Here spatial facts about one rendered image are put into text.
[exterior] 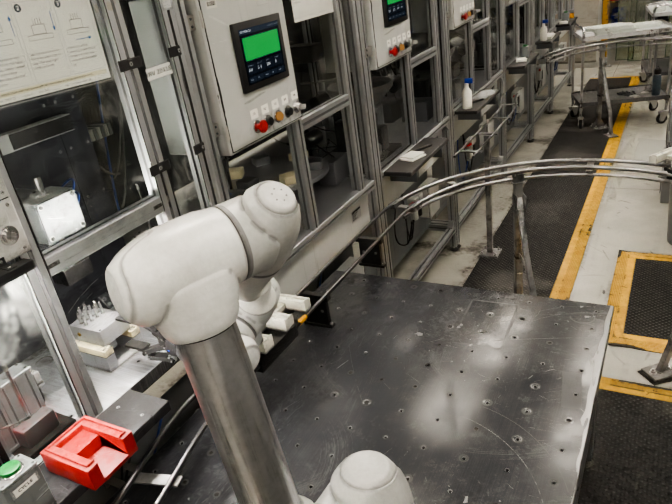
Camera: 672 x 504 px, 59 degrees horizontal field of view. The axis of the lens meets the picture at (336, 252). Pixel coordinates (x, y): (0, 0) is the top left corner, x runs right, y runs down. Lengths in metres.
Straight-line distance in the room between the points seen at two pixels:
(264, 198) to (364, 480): 0.57
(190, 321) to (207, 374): 0.10
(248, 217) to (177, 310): 0.18
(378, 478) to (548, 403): 0.70
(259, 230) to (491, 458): 0.91
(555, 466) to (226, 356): 0.92
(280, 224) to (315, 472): 0.83
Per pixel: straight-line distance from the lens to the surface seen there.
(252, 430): 1.00
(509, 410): 1.71
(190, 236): 0.89
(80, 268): 1.72
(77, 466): 1.41
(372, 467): 1.20
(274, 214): 0.91
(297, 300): 1.89
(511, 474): 1.56
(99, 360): 1.76
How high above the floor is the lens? 1.82
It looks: 26 degrees down
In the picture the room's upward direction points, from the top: 9 degrees counter-clockwise
